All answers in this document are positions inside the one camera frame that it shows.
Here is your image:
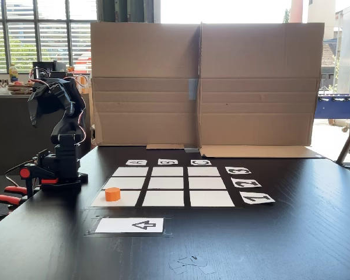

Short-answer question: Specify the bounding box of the round orange token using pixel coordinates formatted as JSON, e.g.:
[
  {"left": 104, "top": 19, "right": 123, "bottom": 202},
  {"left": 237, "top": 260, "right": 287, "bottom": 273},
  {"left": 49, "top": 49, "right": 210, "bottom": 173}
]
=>
[{"left": 104, "top": 187, "right": 121, "bottom": 202}]

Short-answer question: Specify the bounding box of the white nine-square grid sheet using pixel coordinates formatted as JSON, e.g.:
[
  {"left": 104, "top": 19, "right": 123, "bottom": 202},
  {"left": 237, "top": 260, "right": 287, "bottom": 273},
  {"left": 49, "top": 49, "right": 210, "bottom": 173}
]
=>
[{"left": 90, "top": 165, "right": 237, "bottom": 209}]

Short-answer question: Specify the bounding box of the wooden tray with fruit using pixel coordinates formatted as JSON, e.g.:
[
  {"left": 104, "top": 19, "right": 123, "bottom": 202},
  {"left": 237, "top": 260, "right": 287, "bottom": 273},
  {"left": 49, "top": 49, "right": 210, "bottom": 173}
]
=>
[{"left": 6, "top": 80, "right": 36, "bottom": 96}]

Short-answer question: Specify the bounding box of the black glass-front cabinet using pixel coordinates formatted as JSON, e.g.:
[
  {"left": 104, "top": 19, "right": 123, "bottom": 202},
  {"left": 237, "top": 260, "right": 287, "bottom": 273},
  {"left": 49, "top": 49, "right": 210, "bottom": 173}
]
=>
[{"left": 32, "top": 60, "right": 67, "bottom": 79}]

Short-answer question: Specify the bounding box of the dark counter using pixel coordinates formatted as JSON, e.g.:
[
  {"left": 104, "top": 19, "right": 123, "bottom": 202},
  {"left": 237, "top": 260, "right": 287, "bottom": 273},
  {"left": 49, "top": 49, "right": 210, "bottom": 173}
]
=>
[{"left": 0, "top": 92, "right": 92, "bottom": 176}]

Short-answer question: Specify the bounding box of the yellow bottle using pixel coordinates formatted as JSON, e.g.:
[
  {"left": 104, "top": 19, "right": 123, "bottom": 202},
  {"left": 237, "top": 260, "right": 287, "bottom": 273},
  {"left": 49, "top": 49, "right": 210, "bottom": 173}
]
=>
[{"left": 8, "top": 63, "right": 19, "bottom": 83}]

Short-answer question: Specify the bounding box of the black clamp with red knob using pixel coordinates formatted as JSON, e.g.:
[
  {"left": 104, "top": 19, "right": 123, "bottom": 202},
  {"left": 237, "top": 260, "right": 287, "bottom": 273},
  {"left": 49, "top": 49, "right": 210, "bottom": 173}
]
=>
[{"left": 18, "top": 163, "right": 61, "bottom": 202}]

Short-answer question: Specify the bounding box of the brown cardboard panel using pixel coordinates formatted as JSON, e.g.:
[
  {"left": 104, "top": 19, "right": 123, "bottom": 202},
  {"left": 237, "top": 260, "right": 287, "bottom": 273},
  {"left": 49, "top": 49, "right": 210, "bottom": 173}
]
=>
[
  {"left": 196, "top": 22, "right": 326, "bottom": 159},
  {"left": 89, "top": 21, "right": 201, "bottom": 151}
]

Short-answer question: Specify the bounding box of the white arrow paper sheet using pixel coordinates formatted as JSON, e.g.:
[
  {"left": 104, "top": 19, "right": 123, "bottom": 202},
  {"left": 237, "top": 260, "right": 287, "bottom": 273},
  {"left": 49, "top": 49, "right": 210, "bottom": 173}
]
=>
[{"left": 94, "top": 217, "right": 165, "bottom": 234}]

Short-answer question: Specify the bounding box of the paper sheet number 3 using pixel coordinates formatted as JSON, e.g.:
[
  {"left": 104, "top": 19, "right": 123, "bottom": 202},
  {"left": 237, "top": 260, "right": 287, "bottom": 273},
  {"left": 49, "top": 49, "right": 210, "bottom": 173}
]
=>
[{"left": 225, "top": 166, "right": 252, "bottom": 176}]

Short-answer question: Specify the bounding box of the paper sheet number 2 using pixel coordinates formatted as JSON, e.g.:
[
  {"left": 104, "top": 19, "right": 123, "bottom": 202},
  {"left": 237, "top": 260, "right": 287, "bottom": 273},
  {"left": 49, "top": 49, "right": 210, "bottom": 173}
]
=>
[{"left": 230, "top": 178, "right": 263, "bottom": 189}]

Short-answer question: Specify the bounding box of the paper sheet number 1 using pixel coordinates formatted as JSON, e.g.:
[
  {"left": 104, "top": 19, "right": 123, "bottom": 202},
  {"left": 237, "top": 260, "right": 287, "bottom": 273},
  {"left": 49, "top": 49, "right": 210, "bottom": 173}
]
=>
[{"left": 239, "top": 191, "right": 276, "bottom": 205}]

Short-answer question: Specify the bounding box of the blue foosball table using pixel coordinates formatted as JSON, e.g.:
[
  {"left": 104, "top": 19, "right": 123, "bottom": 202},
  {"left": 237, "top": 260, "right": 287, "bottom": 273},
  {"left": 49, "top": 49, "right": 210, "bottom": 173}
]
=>
[{"left": 313, "top": 92, "right": 350, "bottom": 132}]

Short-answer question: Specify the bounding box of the red and white servo cable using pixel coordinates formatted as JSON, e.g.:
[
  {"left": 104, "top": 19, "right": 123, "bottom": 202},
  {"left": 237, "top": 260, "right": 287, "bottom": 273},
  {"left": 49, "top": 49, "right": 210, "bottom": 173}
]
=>
[{"left": 29, "top": 74, "right": 89, "bottom": 146}]

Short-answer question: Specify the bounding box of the black base cable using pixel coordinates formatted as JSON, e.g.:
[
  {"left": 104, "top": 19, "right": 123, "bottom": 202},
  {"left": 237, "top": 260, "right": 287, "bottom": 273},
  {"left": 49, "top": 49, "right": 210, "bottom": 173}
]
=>
[{"left": 4, "top": 158, "right": 37, "bottom": 188}]

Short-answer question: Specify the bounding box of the clamp with red handles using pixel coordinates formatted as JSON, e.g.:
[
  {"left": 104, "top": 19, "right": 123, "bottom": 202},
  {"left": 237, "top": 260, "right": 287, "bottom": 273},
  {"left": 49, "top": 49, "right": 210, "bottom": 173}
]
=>
[{"left": 0, "top": 184, "right": 29, "bottom": 220}]

